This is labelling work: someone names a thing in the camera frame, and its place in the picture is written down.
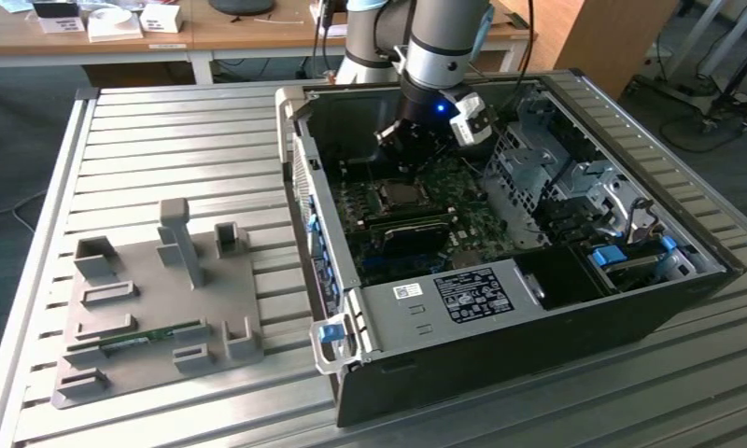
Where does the CPU silver top green edge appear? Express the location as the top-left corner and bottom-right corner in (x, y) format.
(386, 185), (422, 210)

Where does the metal socket cover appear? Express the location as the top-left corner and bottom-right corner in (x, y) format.
(377, 179), (435, 217)

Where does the CPU socket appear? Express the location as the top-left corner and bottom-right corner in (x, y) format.
(373, 178), (437, 218)

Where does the silver metal drive cage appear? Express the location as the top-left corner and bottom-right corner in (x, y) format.
(482, 86), (641, 248)

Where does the green motherboard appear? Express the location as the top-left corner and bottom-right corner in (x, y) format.
(333, 156), (556, 286)

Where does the black expansion card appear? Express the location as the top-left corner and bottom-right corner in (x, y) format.
(379, 222), (451, 258)

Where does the wooden cabinet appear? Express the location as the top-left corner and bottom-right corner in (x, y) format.
(522, 0), (684, 102)

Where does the grey power supply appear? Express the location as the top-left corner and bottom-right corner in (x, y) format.
(347, 259), (548, 363)

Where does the blue disk carrier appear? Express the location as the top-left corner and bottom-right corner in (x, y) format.
(589, 245), (628, 268)

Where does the dark round object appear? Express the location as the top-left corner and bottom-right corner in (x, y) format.
(208, 0), (279, 15)

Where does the grey wheeled floor base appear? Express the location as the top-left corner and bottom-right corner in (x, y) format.
(620, 69), (747, 136)

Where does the white labelled box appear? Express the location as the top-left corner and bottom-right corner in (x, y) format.
(138, 3), (183, 35)

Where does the black open PC case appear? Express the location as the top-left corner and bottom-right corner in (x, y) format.
(274, 68), (747, 428)

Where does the grey parts rack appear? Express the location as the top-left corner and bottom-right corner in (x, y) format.
(48, 197), (269, 411)

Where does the white round-topped block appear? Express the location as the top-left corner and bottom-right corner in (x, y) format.
(86, 7), (144, 44)

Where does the green RAM stick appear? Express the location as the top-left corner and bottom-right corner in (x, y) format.
(96, 321), (200, 350)

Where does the white box black screen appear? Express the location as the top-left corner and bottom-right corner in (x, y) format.
(36, 0), (90, 35)

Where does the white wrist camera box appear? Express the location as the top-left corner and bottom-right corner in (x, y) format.
(447, 91), (495, 147)

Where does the wooden desk white frame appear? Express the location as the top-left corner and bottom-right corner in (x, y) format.
(0, 0), (216, 85)
(190, 0), (541, 85)

